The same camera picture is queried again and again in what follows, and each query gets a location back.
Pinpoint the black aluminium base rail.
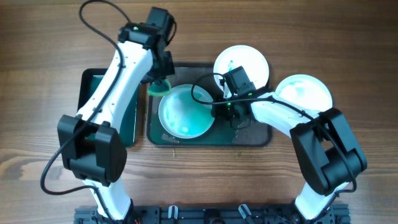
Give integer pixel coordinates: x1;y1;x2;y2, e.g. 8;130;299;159
73;204;351;224

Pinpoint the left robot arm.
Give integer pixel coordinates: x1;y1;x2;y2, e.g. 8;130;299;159
57;7;177;223

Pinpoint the green yellow sponge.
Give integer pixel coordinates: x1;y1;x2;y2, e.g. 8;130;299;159
147;79;172;96

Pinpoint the large dark serving tray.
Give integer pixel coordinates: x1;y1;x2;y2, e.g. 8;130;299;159
146;62;272;147

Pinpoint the small black water tray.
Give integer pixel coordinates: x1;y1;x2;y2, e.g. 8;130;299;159
77;68;139;147

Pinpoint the grey white plate bottom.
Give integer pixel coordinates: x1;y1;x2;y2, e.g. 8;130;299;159
158;84;215;139

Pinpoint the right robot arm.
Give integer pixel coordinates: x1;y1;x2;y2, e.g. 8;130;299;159
213;66;368;223

